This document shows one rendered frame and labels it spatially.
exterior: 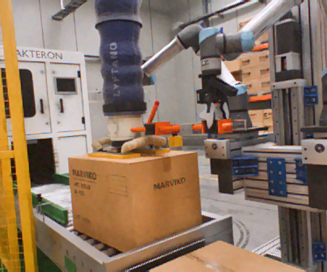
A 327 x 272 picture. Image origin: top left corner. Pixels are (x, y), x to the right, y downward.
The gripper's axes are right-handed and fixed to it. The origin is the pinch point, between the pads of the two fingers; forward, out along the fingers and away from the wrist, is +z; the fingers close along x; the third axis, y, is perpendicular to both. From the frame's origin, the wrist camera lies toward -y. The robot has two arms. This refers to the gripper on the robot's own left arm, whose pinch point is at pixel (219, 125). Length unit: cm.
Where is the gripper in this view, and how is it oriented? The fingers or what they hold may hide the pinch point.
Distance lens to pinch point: 117.2
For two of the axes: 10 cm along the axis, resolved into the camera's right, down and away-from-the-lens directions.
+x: -7.5, 0.9, -6.6
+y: -6.6, 0.1, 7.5
